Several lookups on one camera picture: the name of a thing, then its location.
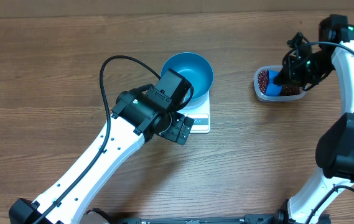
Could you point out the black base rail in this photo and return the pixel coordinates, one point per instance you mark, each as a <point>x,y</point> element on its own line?
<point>96,215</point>

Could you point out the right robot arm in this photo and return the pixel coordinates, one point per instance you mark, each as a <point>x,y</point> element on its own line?
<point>334,154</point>

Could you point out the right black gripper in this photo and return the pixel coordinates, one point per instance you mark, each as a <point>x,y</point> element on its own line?
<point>288,76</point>

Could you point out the red adzuki beans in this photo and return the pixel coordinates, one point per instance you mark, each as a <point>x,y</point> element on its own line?
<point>286,90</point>

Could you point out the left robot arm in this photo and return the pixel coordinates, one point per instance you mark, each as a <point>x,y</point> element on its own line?
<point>139,114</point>

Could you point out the clear plastic container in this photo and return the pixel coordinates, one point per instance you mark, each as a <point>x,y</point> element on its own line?
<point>272,99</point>

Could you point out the white digital kitchen scale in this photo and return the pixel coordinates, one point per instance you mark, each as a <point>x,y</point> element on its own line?
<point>199,111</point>

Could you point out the blue metal bowl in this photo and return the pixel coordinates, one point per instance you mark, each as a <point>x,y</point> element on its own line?
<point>195,68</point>

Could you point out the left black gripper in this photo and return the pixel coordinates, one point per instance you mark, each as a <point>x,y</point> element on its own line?
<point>174,133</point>

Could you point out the blue plastic measuring scoop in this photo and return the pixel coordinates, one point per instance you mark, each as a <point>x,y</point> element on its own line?
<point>273,89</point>

